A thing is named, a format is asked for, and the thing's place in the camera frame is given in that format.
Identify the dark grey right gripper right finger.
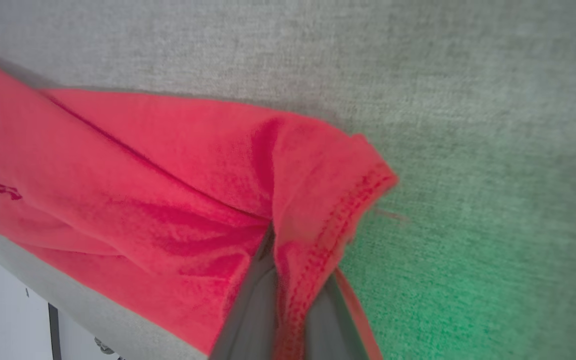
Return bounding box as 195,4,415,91
304,272,370,360

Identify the dark vertical bar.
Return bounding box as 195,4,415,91
47,302,63,360

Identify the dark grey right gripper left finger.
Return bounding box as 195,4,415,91
209,224,280,360

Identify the red shirt with white sleeves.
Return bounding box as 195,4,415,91
0,52,400,360

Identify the grey fabric sofa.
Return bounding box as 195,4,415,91
0,0,576,360

